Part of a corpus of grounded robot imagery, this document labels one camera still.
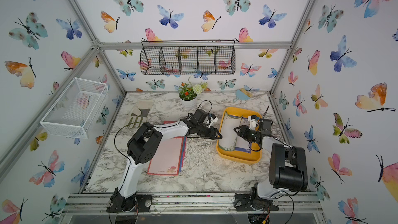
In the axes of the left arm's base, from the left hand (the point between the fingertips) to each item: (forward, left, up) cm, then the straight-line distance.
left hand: (222, 136), depth 90 cm
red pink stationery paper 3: (+16, +34, -7) cm, 38 cm away
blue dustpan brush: (+38, -20, -5) cm, 43 cm away
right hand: (+4, -10, +2) cm, 11 cm away
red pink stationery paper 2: (-2, +22, -6) cm, 23 cm away
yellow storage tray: (-11, -7, -2) cm, 13 cm away
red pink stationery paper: (-10, +32, -7) cm, 34 cm away
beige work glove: (+22, +54, -5) cm, 59 cm away
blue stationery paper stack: (-4, -11, -2) cm, 12 cm away
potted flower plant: (+27, +20, +9) cm, 34 cm away
